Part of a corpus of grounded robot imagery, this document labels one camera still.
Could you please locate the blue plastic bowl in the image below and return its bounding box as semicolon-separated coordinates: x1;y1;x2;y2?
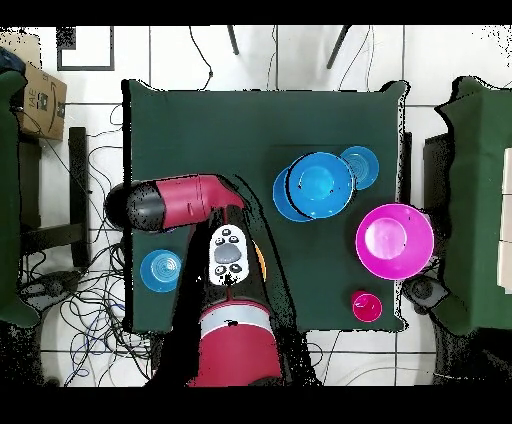
286;151;356;220
272;165;314;224

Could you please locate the large pink plastic bowl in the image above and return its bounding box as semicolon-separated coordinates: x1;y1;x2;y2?
354;202;436;282

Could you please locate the large orange plastic bowl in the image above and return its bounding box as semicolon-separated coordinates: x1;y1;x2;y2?
253;240;268;284

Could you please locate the dark green table cloth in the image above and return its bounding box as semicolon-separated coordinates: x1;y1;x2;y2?
121;78;411;334

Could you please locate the translucent blue shallow bowl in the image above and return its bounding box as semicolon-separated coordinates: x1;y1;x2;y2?
139;248;184;294
339;145;380;192

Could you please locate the red plastic cup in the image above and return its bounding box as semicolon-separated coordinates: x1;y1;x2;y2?
350;290;384;324

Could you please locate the dark grey tripod leg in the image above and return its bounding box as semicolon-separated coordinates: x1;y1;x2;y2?
325;25;352;70
226;25;241;56

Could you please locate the green cloth side table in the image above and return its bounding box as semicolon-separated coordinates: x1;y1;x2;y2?
0;69;39;329
433;75;512;337

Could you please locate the cardboard box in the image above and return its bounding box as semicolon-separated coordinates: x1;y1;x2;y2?
15;61;68;142

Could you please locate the thin black cable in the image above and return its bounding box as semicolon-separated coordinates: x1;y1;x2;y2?
188;25;214;91

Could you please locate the tangle of floor cables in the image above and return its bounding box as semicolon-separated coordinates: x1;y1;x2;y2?
19;103;161;387

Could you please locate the black stool frame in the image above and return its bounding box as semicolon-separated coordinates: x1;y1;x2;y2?
17;126;92;270

